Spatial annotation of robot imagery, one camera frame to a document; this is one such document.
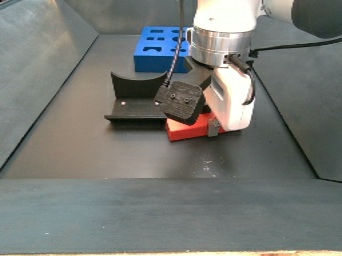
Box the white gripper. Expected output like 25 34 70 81
205 65 256 137

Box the red rectangular block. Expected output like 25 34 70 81
166 113 226 142

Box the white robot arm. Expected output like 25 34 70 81
189 0 342 135

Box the black curved fixture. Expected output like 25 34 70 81
105 73 167 122

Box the blue foam shape board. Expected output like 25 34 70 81
134 26 179 73

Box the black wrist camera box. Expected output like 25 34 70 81
155 57 214 125

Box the black camera cable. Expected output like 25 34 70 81
162 0 187 88

